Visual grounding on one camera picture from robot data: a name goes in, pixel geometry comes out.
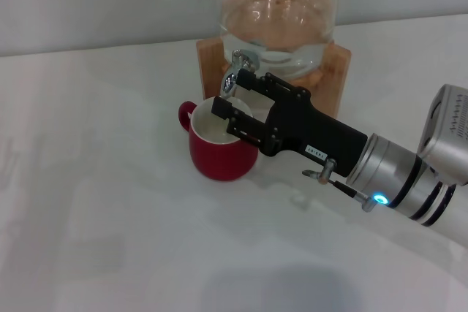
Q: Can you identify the chrome faucet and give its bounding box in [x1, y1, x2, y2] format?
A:
[220, 49, 263, 101]

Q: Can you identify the glass water dispenser jar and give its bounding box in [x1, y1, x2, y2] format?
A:
[218, 0, 338, 83]

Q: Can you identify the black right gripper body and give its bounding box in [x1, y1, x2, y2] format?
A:
[260, 90, 369, 182]

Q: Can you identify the thin black cable with plugs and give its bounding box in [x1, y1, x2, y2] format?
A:
[301, 158, 377, 213]

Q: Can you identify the wooden dispenser stand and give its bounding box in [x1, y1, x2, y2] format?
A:
[195, 37, 352, 118]

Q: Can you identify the red ceramic cup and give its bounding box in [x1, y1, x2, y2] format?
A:
[178, 96, 261, 183]

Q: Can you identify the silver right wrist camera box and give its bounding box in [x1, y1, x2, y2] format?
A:
[417, 83, 468, 186]

